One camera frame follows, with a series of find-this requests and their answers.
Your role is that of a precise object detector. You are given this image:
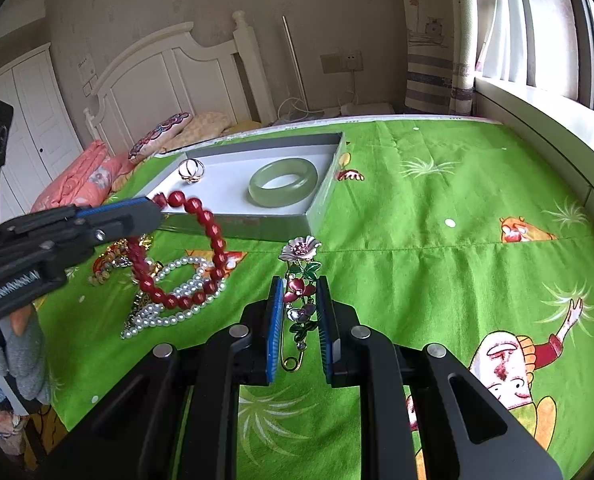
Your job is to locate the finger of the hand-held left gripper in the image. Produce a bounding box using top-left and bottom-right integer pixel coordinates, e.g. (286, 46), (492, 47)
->
(0, 206), (165, 267)
(0, 196), (162, 237)

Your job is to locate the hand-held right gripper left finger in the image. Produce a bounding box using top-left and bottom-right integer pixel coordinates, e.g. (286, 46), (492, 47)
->
(37, 276), (285, 480)

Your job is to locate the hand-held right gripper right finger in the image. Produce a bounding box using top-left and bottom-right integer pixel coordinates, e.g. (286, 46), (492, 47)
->
(316, 275), (564, 480)

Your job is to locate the red and gold ornament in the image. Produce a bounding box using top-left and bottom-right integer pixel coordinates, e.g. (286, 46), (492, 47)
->
(91, 240), (153, 287)

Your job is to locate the red bead bracelet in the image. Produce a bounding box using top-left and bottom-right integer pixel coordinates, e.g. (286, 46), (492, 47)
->
(126, 191), (228, 310)

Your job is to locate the gold filigree ornament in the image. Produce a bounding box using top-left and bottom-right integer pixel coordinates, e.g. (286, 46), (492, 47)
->
(126, 290), (154, 327)

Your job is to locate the enamel flower brooch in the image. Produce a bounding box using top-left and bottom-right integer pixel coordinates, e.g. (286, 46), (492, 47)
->
(278, 236), (323, 374)

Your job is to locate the white pearl necklace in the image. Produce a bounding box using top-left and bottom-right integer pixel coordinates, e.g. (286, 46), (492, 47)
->
(121, 256), (227, 340)

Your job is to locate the grey jewelry box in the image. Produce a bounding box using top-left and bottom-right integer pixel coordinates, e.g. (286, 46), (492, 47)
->
(144, 131), (348, 241)

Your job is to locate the person's left forearm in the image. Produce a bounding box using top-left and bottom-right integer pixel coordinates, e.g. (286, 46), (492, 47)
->
(0, 310), (54, 408)

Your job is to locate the person's left hand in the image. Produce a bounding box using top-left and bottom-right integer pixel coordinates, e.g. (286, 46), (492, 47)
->
(11, 304), (36, 337)

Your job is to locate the pink folded quilt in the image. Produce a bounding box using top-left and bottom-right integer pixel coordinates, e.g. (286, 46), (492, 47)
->
(30, 140), (138, 213)

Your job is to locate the white wardrobe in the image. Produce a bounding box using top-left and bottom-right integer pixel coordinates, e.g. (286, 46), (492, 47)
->
(0, 42), (83, 221)

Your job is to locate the embroidered floral pillow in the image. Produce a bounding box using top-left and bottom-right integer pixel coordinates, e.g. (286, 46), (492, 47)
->
(127, 111), (194, 163)

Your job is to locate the green printed cloth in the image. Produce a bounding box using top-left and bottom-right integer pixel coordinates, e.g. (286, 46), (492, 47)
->
(37, 115), (594, 480)

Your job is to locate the yellow patterned pillow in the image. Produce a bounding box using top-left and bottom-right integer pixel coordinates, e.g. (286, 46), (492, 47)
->
(159, 111), (233, 153)

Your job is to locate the pale green jade bangle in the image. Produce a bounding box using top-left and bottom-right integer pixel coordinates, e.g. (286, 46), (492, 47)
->
(248, 157), (319, 209)

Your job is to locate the white wooden headboard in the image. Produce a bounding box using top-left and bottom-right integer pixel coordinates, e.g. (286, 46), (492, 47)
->
(84, 10), (278, 161)

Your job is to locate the yellow bed sheet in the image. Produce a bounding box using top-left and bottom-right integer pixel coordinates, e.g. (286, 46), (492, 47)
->
(224, 120), (264, 137)

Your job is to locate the thin metal rod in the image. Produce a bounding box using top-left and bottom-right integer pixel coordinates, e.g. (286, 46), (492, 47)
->
(281, 16), (308, 111)

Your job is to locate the white windowsill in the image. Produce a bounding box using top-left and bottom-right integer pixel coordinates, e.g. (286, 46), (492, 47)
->
(472, 77), (594, 201)

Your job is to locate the patterned curtain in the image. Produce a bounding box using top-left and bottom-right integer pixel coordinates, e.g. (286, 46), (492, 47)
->
(397, 0), (478, 113)

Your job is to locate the white sheer curtain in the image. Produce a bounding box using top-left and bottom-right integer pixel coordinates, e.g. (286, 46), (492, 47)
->
(476, 0), (538, 86)

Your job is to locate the window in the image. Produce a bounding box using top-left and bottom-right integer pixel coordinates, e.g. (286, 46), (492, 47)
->
(527, 0), (594, 111)

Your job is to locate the gold ring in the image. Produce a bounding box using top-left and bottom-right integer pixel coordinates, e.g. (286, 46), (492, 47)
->
(178, 158), (207, 183)

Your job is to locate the white cable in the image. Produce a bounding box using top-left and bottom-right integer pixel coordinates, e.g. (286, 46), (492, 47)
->
(277, 72), (358, 122)

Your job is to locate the wall socket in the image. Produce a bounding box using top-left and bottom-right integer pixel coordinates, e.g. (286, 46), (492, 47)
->
(320, 50), (364, 73)

